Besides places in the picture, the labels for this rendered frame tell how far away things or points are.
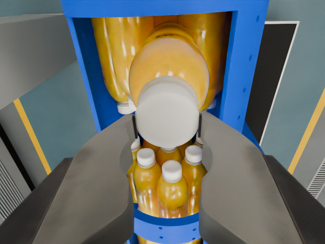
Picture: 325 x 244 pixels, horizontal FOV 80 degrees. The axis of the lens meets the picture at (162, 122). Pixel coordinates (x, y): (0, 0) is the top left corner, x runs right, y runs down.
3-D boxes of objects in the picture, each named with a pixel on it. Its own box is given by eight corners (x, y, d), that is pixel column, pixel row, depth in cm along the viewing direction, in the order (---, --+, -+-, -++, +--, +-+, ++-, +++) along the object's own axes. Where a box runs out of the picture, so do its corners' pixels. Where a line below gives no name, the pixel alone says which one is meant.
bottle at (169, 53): (195, 68, 30) (220, 145, 14) (150, 73, 31) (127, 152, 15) (193, 17, 26) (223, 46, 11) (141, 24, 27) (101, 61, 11)
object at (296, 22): (191, 179, 207) (192, 191, 194) (205, 19, 127) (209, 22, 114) (241, 180, 204) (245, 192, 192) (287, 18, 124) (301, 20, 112)
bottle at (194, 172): (201, 223, 50) (207, 171, 40) (174, 215, 52) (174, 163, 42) (206, 200, 55) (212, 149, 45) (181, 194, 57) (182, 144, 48)
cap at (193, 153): (200, 164, 42) (201, 158, 41) (183, 161, 43) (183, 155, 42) (204, 153, 45) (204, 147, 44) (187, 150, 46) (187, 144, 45)
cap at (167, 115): (197, 129, 14) (200, 144, 12) (144, 132, 14) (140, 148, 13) (195, 76, 12) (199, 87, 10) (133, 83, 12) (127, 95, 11)
